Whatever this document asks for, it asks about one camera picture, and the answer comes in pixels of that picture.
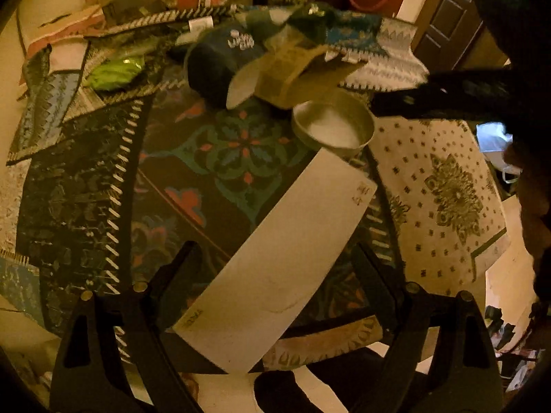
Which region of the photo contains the dark wooden door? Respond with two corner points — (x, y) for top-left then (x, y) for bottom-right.
(412, 0), (507, 73)

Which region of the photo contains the white plastic bag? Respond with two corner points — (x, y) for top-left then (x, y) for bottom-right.
(475, 122), (521, 184)

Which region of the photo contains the green wrapper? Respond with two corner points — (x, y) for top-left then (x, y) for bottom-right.
(84, 56), (146, 92)

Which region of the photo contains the patchwork patterned tablecloth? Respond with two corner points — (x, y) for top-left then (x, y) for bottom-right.
(0, 4), (511, 373)

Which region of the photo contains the round metal tin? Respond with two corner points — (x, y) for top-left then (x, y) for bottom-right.
(291, 88), (375, 159)

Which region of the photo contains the white paper envelope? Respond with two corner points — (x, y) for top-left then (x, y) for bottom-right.
(173, 149), (377, 374)

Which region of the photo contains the yellow paper bag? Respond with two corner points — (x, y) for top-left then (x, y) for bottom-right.
(254, 39), (345, 109)

